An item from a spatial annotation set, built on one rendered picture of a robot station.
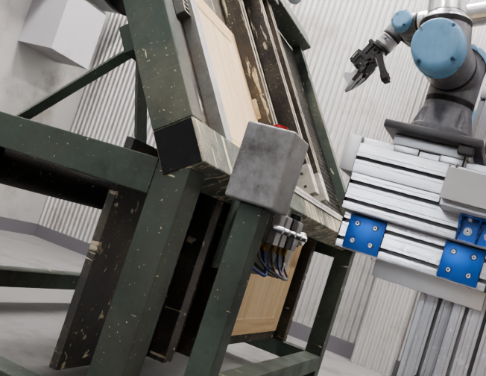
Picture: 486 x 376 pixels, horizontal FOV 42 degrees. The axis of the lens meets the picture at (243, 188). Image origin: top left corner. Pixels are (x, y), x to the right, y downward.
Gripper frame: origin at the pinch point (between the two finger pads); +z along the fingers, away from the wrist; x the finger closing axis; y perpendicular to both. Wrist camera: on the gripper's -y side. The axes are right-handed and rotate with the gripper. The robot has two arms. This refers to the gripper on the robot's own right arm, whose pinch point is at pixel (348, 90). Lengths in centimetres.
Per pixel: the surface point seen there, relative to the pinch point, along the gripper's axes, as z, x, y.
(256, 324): 103, -55, -23
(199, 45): 25, 75, 11
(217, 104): 33, 75, -6
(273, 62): 10.5, -13.8, 40.2
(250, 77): 21.8, 26.4, 20.1
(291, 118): 22.5, -14.6, 16.1
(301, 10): -51, -277, 204
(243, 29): 10.7, 26.8, 35.6
